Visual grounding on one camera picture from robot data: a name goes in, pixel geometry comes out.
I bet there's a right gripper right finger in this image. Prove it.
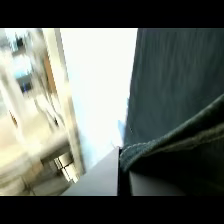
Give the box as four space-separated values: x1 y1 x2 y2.
128 170 187 197

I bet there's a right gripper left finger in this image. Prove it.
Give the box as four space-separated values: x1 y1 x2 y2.
62 146 121 197

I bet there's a black garment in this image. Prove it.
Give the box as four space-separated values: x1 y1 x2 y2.
118 27 224 197

